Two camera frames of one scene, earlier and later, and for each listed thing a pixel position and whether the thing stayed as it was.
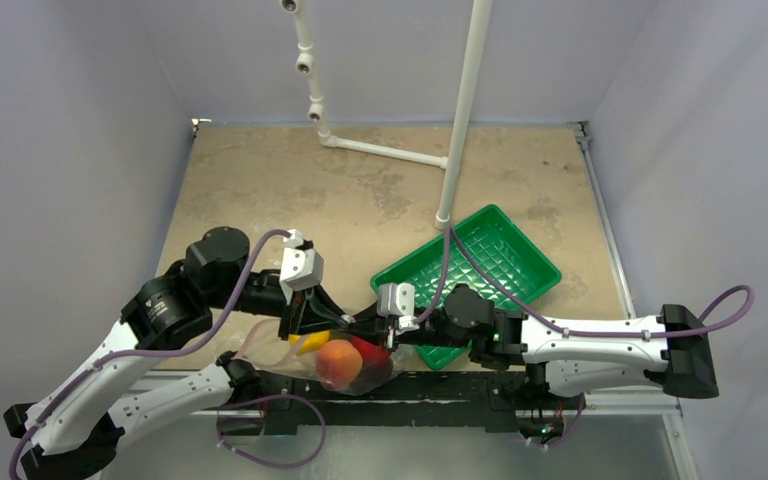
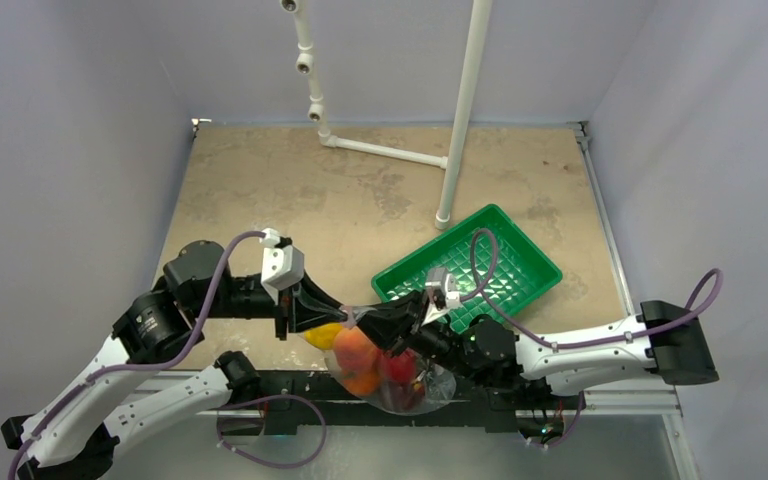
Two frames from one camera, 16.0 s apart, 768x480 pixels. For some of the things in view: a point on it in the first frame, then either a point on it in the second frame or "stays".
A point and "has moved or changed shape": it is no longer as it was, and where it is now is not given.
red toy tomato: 376,360 → 401,368
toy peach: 339,362 has moved or changed shape
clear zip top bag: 345,362 → 393,381
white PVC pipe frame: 478,41 stays
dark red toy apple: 373,371 → 404,395
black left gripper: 310,311 stays
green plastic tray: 488,251 stays
